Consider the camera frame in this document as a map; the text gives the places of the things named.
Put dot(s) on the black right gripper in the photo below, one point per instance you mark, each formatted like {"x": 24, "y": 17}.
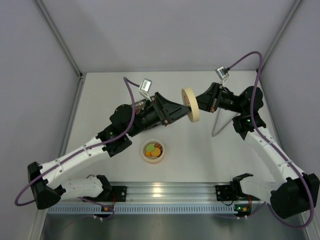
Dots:
{"x": 216, "y": 97}

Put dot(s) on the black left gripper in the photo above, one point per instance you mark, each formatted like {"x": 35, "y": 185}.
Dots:
{"x": 161, "y": 108}

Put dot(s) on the cream round box lid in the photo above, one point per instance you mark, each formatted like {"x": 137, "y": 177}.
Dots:
{"x": 189, "y": 100}

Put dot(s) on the red brown sushi snack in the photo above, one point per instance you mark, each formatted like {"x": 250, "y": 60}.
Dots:
{"x": 158, "y": 146}

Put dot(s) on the green round cookie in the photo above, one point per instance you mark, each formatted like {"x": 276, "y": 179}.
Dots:
{"x": 150, "y": 148}

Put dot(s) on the orange round cracker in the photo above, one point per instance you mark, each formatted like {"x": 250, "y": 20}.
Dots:
{"x": 156, "y": 153}

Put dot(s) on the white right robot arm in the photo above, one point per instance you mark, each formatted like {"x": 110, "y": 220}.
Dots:
{"x": 292, "y": 191}

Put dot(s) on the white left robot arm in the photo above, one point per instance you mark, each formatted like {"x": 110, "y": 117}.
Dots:
{"x": 51, "y": 182}

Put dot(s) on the black floral square plate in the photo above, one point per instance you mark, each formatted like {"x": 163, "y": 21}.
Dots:
{"x": 157, "y": 126}

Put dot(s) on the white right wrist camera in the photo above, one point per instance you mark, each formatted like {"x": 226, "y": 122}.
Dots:
{"x": 223, "y": 74}

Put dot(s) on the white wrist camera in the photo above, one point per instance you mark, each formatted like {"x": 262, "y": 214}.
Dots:
{"x": 144, "y": 88}
{"x": 223, "y": 74}

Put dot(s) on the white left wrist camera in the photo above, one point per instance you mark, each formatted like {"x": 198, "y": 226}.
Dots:
{"x": 144, "y": 88}

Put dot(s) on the aluminium mounting rail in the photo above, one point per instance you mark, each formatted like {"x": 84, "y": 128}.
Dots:
{"x": 169, "y": 192}

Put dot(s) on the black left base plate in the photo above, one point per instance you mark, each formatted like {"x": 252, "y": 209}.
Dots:
{"x": 117, "y": 194}

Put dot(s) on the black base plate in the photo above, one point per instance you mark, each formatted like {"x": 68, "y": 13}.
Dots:
{"x": 117, "y": 194}
{"x": 229, "y": 192}

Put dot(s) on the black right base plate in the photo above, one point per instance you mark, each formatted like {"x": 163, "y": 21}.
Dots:
{"x": 229, "y": 192}

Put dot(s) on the left aluminium frame post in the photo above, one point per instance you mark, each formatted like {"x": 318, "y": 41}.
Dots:
{"x": 43, "y": 11}

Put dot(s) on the aluminium frame post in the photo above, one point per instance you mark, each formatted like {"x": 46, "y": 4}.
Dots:
{"x": 287, "y": 76}
{"x": 43, "y": 11}

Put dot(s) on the grey slotted cable duct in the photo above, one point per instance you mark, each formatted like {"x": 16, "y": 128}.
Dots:
{"x": 148, "y": 209}

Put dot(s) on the right aluminium frame post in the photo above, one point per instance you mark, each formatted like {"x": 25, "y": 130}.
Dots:
{"x": 287, "y": 76}

